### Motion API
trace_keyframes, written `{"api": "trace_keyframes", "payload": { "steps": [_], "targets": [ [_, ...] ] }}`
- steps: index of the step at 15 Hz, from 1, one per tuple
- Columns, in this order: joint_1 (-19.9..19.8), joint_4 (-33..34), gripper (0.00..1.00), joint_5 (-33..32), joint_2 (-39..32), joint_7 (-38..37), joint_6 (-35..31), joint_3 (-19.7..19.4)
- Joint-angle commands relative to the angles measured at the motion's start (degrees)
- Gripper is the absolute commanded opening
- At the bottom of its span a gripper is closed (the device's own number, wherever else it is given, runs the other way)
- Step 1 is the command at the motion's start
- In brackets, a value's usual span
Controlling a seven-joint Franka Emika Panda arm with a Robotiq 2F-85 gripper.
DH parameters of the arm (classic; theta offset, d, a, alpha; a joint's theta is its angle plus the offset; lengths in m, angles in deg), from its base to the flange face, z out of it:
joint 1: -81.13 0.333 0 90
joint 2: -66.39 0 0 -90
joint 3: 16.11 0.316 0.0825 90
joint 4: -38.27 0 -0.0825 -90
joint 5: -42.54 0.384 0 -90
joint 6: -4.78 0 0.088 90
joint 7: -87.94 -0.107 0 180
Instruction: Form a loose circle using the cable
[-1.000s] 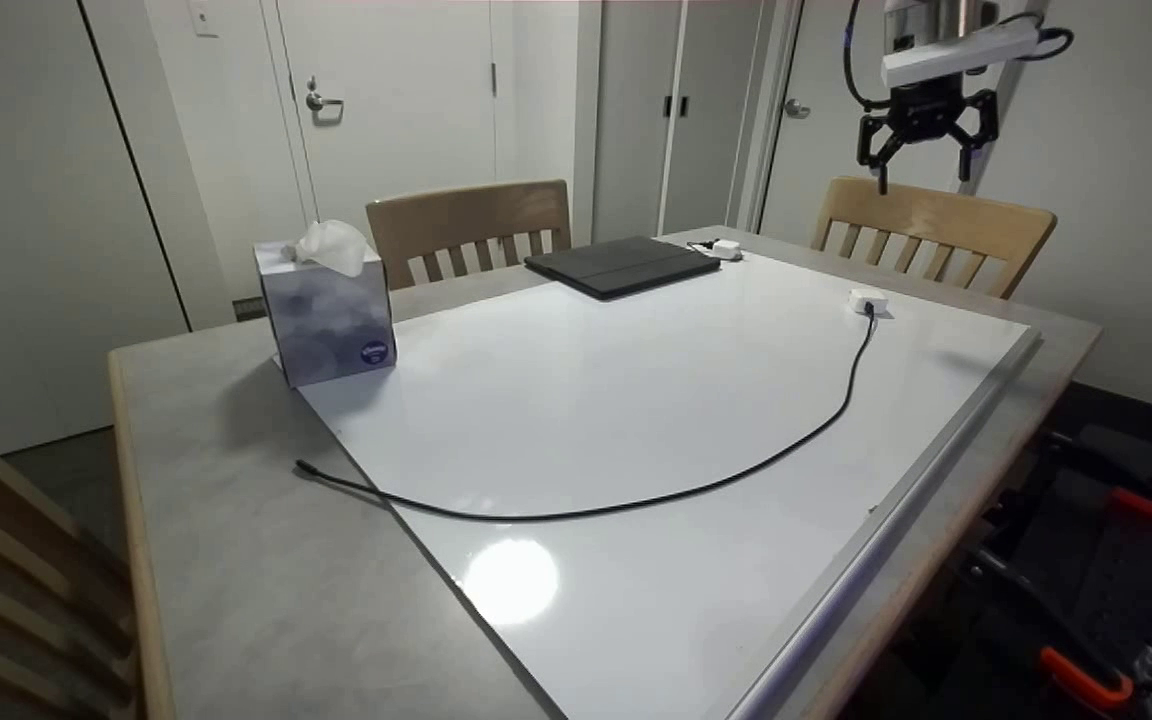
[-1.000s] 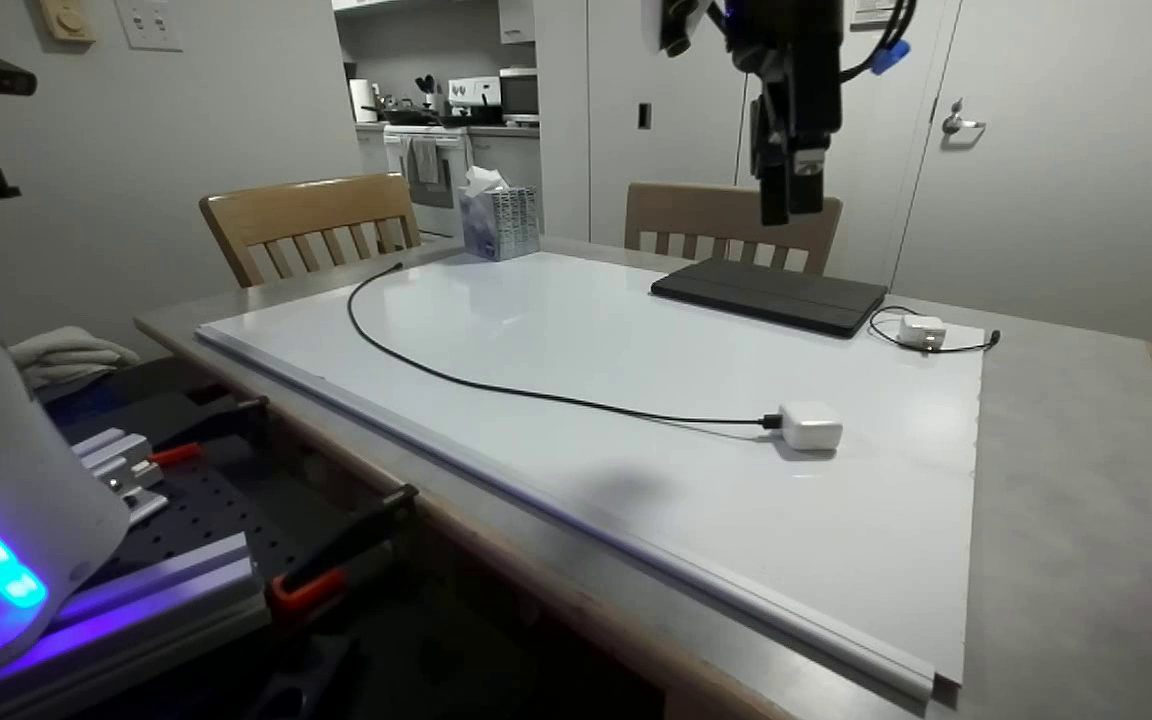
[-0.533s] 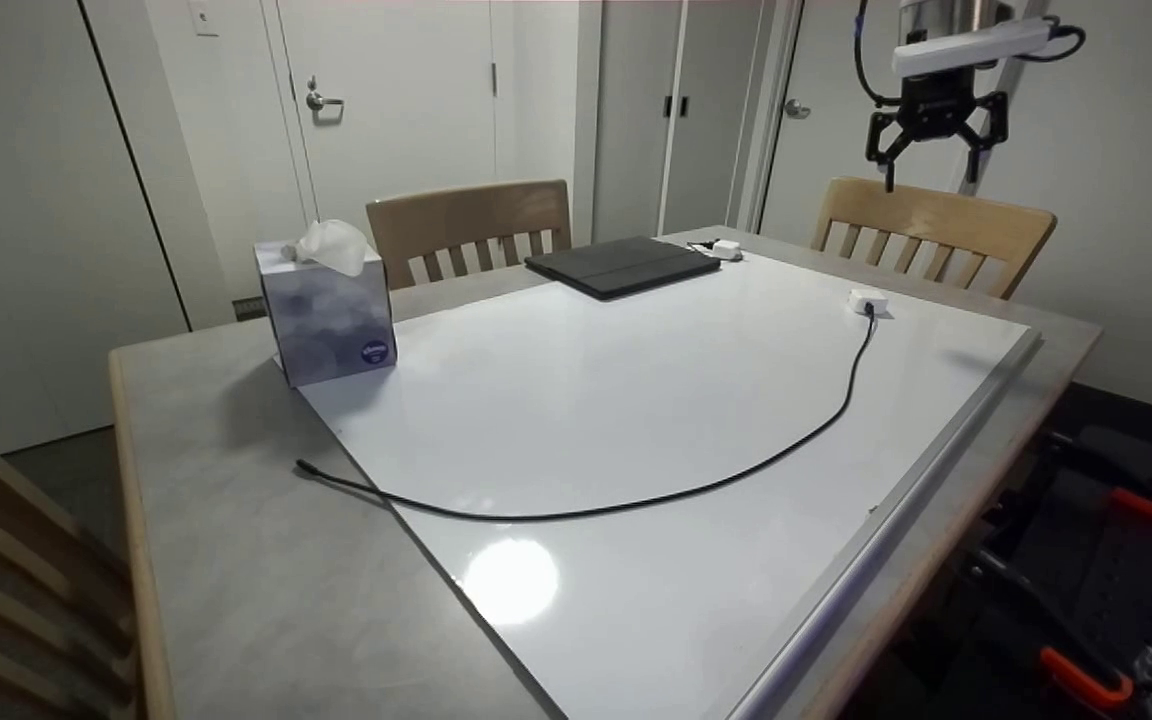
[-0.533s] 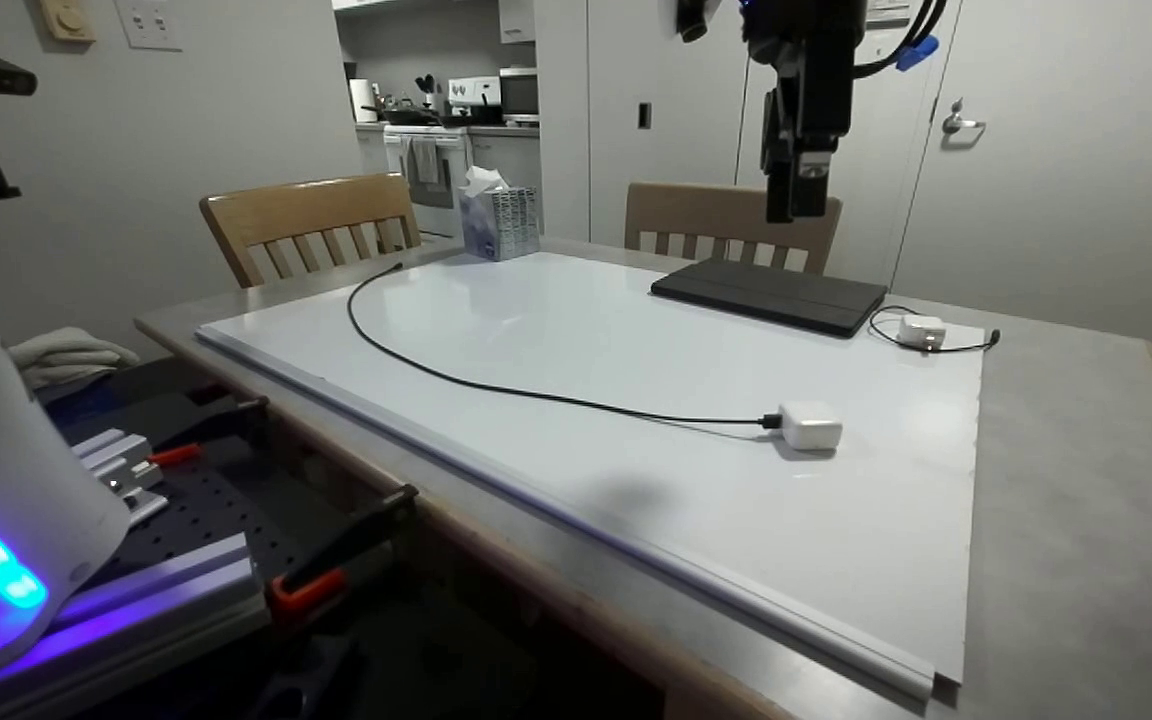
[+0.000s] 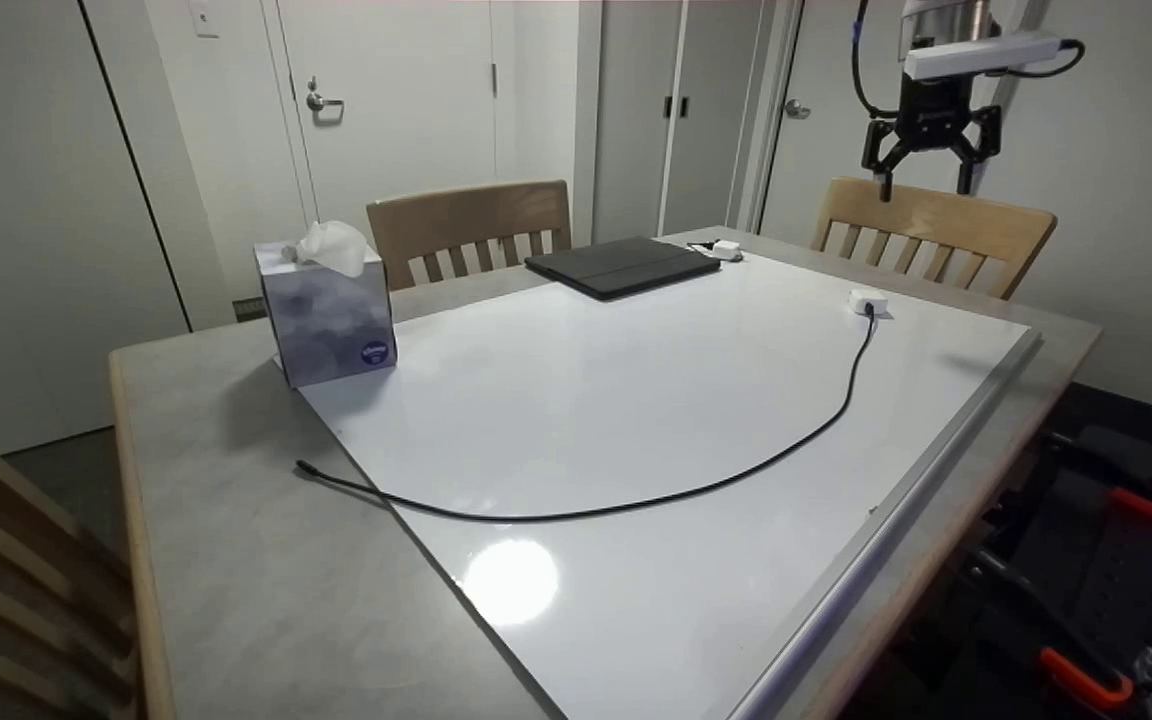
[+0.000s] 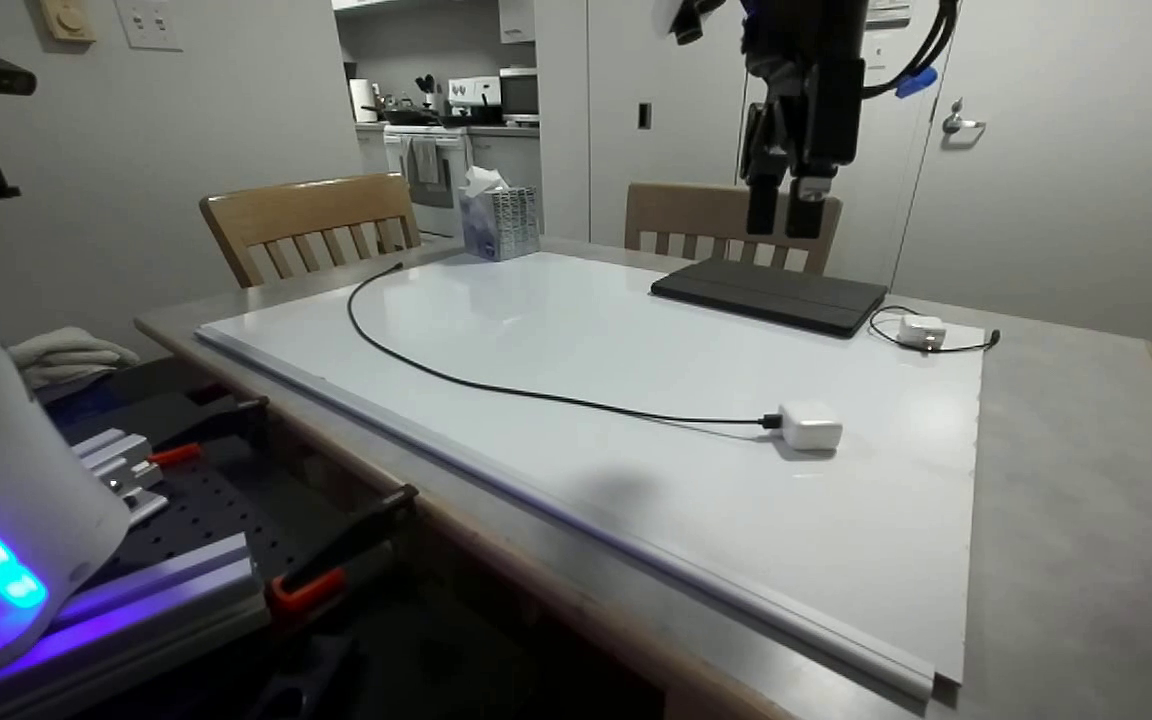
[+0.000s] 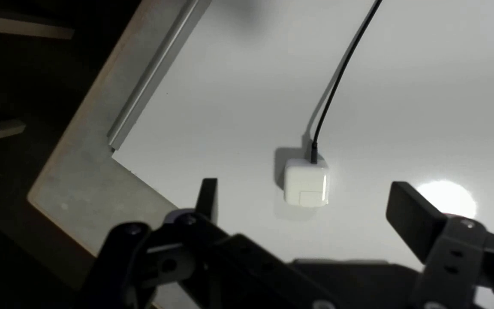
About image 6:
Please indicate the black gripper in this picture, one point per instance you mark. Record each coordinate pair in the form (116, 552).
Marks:
(830, 115)

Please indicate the white robot base blue light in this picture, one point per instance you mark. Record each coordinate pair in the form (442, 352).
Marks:
(0, 467)

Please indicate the black closed laptop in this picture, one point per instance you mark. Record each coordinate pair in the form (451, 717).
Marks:
(770, 294)

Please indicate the light wooden slat-back chair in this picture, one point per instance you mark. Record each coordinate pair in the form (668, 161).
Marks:
(683, 209)
(311, 206)

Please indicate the black door latch plate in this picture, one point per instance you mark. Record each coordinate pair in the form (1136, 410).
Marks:
(647, 115)

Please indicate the white door sign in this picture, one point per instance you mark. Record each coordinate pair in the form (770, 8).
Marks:
(886, 14)

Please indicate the purple grey tissue box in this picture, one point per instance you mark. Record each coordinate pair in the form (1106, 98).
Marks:
(500, 226)

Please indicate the microwave oven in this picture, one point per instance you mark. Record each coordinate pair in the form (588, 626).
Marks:
(489, 88)

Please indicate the white whiteboard sheet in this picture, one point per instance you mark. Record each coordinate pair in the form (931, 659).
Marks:
(603, 467)

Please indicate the white kitchen stove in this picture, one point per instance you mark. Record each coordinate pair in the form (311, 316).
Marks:
(424, 161)

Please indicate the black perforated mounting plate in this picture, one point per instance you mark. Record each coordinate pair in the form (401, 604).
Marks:
(221, 514)

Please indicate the white folded cloth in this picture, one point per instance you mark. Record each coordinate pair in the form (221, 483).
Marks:
(61, 357)

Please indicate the white wall outlet plate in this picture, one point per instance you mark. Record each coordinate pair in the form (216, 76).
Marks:
(151, 22)

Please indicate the silver metal bracket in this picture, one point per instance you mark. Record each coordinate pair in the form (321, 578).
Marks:
(116, 463)

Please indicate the aluminium profile rail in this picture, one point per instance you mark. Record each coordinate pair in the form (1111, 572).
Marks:
(161, 602)

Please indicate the beige round wall thermostat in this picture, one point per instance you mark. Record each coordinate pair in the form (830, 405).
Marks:
(65, 16)

